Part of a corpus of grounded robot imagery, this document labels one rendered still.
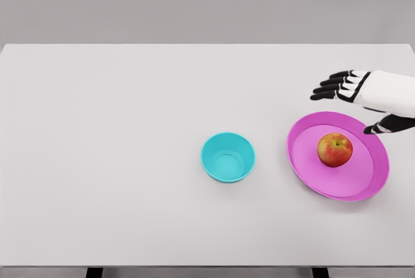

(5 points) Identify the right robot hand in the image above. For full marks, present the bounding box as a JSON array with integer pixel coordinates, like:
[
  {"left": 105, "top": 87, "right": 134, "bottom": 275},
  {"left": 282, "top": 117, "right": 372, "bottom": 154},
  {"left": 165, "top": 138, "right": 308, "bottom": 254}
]
[{"left": 310, "top": 70, "right": 415, "bottom": 135}]

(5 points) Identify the red yellow apple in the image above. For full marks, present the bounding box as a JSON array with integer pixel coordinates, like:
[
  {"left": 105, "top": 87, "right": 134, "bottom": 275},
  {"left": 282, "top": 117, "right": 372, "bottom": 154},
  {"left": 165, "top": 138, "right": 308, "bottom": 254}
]
[{"left": 316, "top": 132, "right": 353, "bottom": 168}]

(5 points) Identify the pink plate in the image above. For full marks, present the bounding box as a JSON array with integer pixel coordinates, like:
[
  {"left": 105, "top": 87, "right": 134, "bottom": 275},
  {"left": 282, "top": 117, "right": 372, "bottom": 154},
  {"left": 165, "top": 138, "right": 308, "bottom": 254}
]
[{"left": 286, "top": 111, "right": 390, "bottom": 202}]

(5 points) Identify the blue bowl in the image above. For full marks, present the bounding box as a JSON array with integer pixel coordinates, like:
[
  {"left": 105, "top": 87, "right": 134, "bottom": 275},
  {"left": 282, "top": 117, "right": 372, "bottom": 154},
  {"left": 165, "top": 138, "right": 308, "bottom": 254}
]
[{"left": 200, "top": 132, "right": 256, "bottom": 185}]

